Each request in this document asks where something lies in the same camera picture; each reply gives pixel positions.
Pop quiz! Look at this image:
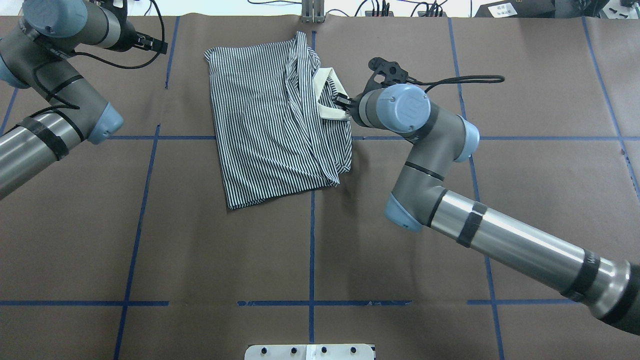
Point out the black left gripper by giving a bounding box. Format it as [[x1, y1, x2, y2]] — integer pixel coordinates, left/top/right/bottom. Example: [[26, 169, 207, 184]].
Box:
[[118, 19, 169, 55]]

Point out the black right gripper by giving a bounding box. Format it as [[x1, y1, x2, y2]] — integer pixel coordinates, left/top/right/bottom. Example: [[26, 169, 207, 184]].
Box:
[[333, 94, 368, 126]]

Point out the navy white striped polo shirt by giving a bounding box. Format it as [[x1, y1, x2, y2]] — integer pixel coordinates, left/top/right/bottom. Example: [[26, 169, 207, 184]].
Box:
[[203, 31, 352, 210]]

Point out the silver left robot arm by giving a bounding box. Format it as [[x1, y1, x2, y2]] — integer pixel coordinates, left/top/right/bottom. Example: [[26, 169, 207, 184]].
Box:
[[0, 0, 169, 198]]

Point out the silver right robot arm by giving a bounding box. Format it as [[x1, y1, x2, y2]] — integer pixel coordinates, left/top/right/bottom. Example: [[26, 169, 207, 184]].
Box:
[[333, 84, 640, 335]]

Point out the black orange power strip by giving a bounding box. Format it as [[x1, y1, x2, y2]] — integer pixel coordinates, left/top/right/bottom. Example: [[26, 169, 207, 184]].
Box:
[[355, 0, 447, 18]]

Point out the black computer box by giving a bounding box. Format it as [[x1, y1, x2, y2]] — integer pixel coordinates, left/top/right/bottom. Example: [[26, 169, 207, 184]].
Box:
[[473, 0, 556, 19]]

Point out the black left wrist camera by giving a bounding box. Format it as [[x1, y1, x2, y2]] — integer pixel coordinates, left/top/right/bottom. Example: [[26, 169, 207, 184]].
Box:
[[94, 0, 129, 22]]

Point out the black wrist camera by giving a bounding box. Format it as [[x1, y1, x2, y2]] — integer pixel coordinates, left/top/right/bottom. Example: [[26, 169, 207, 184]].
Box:
[[94, 0, 129, 22], [364, 57, 409, 93]]

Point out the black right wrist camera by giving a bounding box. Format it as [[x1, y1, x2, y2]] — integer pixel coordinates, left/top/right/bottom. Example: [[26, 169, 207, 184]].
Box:
[[364, 57, 409, 93]]

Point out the aluminium frame post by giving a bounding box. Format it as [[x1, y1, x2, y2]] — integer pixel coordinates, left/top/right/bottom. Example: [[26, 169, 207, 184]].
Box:
[[300, 0, 326, 24]]

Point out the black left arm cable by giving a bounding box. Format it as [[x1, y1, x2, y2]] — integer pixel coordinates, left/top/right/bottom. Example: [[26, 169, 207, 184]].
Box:
[[30, 0, 166, 111]]

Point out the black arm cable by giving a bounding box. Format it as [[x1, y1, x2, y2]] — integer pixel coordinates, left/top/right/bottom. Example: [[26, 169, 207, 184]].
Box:
[[405, 75, 506, 93], [30, 0, 166, 111]]

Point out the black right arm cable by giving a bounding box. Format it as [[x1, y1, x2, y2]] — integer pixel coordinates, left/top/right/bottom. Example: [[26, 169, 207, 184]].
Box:
[[405, 75, 506, 93]]

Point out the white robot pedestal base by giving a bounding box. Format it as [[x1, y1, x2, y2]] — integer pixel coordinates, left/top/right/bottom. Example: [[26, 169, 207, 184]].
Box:
[[244, 342, 377, 360]]

